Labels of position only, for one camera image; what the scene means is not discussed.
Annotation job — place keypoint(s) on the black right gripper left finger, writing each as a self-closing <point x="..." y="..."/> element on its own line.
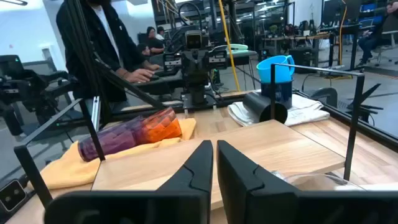
<point x="199" y="168"/>

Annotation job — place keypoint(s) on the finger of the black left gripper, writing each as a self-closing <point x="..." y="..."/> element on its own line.
<point x="200" y="63"/>
<point x="190" y="63"/>

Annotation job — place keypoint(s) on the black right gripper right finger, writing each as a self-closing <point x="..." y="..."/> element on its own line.
<point x="236" y="174"/>

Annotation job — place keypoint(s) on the orange faceted plastic tumbler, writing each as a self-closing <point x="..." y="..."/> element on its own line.
<point x="161" y="127"/>

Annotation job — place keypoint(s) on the black plastic tumbler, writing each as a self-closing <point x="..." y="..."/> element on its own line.
<point x="258" y="105"/>

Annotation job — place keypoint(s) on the large clear glass mug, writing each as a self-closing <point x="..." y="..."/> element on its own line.
<point x="311" y="182"/>

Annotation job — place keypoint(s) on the light blue plastic mug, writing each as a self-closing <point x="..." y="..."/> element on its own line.
<point x="275" y="70"/>

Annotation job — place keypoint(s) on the dark blue enamel mug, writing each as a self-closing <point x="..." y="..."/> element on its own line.
<point x="281" y="93"/>

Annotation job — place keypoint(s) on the purple faceted plastic tumbler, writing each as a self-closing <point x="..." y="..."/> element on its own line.
<point x="109" y="141"/>

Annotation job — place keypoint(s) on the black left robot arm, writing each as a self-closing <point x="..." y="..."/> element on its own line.
<point x="196" y="90"/>

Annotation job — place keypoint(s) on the person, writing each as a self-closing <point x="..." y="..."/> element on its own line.
<point x="160" y="32"/>
<point x="93" y="46"/>
<point x="154" y="42"/>
<point x="143" y="49"/>
<point x="370" y="43"/>

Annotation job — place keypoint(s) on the mint green stapler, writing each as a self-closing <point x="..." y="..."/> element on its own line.
<point x="237" y="47"/>

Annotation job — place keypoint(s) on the black desk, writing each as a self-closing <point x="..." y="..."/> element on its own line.
<point x="245" y="57"/>

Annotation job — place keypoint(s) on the white checked towel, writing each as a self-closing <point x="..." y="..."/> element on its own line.
<point x="308" y="112"/>

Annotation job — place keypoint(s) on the wooden workbench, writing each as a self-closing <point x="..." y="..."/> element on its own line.
<point x="295" y="37"/>

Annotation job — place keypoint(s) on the black bin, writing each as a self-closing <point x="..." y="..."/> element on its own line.
<point x="301" y="60"/>

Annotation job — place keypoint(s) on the grey clamp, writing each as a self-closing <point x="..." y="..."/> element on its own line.
<point x="326" y="93"/>

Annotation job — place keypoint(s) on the yellow waffle cloth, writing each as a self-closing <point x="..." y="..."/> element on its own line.
<point x="68" y="171"/>

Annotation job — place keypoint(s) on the black monitor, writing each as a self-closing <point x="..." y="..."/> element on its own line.
<point x="334" y="12"/>

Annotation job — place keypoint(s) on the black background robot rig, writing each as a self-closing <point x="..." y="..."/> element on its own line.
<point x="18" y="81"/>

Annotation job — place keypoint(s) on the blue chair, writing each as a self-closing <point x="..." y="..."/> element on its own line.
<point x="368" y="7"/>

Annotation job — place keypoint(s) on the office chair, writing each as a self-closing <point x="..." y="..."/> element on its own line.
<point x="390" y="37"/>

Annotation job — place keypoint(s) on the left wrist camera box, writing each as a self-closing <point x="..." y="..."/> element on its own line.
<point x="193" y="40"/>

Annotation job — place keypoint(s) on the wooden shelf with black frame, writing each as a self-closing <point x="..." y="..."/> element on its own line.
<point x="248" y="146"/>

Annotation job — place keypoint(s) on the black camera rig struts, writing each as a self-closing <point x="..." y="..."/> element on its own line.
<point x="140" y="91"/>

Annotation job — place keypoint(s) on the black table-level camera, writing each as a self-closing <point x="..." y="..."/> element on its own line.
<point x="12" y="196"/>

